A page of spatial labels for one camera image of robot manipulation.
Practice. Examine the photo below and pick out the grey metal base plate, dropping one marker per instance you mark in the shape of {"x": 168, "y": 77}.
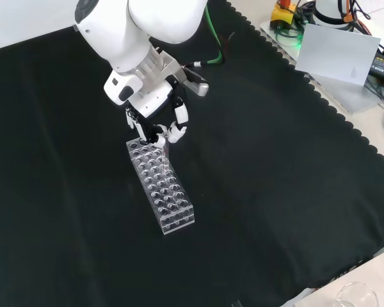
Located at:
{"x": 348, "y": 96}

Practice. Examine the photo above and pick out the yellow emergency stop button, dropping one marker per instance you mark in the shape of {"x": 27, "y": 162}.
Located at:
{"x": 283, "y": 12}

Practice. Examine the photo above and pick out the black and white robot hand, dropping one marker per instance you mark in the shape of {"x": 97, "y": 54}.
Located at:
{"x": 152, "y": 102}

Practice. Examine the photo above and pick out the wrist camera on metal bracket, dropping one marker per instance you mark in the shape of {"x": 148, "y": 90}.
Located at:
{"x": 192, "y": 81}

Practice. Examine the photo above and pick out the clear acrylic test tube rack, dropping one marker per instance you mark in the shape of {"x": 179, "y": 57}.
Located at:
{"x": 161, "y": 188}

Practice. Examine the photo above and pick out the clear round glass flask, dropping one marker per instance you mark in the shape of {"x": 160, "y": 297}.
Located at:
{"x": 356, "y": 295}

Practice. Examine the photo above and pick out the black bench cloth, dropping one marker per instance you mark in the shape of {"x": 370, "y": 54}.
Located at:
{"x": 275, "y": 198}

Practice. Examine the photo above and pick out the clear glass test tube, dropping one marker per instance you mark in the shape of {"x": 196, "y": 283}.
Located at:
{"x": 165, "y": 156}

